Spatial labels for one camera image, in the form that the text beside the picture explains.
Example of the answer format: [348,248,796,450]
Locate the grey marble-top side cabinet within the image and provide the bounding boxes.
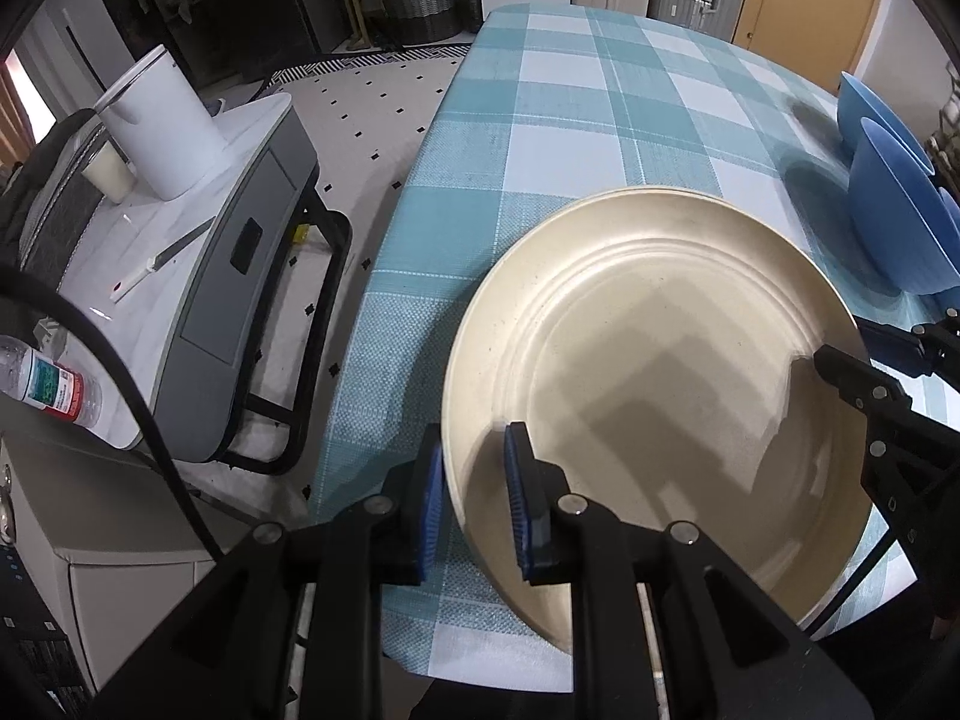
[15,90,353,475]

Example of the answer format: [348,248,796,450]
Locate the wooden door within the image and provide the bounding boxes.
[731,0,882,72]

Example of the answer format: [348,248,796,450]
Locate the white tall cabinet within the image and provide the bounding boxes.
[7,0,106,136]

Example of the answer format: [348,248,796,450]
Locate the wooden broom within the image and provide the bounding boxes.
[334,0,372,53]

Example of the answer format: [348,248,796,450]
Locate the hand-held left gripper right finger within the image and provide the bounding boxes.
[502,420,875,720]

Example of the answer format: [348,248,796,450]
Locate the black refrigerator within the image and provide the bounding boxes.
[82,0,323,91]

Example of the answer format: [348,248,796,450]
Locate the cream cup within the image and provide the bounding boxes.
[81,144,136,203]

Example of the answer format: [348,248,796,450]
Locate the teal checked tablecloth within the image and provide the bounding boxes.
[307,4,960,695]

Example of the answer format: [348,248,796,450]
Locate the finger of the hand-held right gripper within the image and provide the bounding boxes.
[814,343,960,556]
[853,305,960,383]

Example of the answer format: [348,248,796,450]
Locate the black and white striped rug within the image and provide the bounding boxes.
[262,43,475,87]

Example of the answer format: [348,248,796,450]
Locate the white-handled knife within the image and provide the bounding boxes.
[109,219,215,305]

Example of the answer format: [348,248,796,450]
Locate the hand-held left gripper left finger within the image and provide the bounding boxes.
[90,424,451,720]

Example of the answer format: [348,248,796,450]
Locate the grey sofa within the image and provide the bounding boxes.
[0,109,113,271]

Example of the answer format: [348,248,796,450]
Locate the black cable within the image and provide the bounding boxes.
[0,262,226,563]

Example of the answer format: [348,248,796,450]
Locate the beige low cabinet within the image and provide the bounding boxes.
[0,431,256,695]

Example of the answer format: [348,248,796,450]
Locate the orange curtain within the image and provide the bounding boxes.
[0,67,31,166]

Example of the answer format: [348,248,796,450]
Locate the white electric kettle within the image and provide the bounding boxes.
[94,45,230,201]

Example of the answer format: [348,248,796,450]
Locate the cream round plate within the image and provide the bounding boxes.
[441,186,875,653]

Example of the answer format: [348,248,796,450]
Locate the clear bottle with red label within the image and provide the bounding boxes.
[0,334,102,428]

